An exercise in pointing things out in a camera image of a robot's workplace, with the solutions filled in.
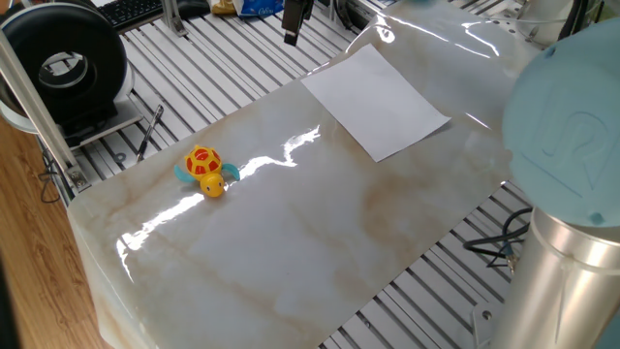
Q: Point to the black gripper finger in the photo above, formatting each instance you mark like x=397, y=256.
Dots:
x=291, y=22
x=305, y=7

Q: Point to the white paper sheet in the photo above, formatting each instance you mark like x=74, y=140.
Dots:
x=378, y=102

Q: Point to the blue snack bag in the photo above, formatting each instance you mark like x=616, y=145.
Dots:
x=259, y=7

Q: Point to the yellow snack bag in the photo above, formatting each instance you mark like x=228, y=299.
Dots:
x=224, y=7

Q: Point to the black computer mouse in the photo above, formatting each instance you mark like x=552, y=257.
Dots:
x=194, y=9

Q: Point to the black keyboard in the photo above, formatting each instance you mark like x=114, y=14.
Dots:
x=131, y=12

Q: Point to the yellow red toy turtle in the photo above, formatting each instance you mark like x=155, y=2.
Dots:
x=203, y=167

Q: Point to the black pen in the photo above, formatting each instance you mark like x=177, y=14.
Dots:
x=149, y=133

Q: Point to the black round blower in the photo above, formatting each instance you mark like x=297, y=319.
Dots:
x=104, y=53

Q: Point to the marble pattern table mat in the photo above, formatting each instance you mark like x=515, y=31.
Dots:
x=252, y=271

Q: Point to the metal mounting plate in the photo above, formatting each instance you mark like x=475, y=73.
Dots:
x=484, y=322

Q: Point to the short aluminium post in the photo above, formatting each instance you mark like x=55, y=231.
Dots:
x=172, y=19

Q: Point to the grey base plate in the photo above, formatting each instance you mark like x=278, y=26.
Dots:
x=123, y=121

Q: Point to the aluminium frame post with bracket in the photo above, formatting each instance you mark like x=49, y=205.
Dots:
x=34, y=106

